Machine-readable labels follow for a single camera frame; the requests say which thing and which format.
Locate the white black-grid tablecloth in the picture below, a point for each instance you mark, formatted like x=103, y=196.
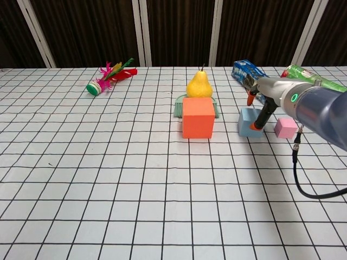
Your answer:
x=108, y=189

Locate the light blue foam cube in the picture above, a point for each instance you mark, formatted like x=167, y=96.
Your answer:
x=245, y=127

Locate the blue cookie box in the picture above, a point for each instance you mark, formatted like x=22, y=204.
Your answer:
x=242, y=71

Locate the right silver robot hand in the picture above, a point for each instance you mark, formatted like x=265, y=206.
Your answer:
x=271, y=88

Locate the dark folding screen white frame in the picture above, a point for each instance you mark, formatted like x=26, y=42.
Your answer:
x=81, y=27

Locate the green chips can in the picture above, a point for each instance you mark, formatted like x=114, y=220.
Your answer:
x=301, y=73

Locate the yellow pear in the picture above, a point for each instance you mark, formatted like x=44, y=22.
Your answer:
x=199, y=86

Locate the colourful feather shuttlecock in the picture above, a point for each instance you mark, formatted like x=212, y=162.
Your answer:
x=95, y=88

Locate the orange foam cube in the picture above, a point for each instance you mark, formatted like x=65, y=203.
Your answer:
x=198, y=124

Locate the small pink foam cube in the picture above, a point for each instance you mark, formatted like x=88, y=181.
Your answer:
x=284, y=130

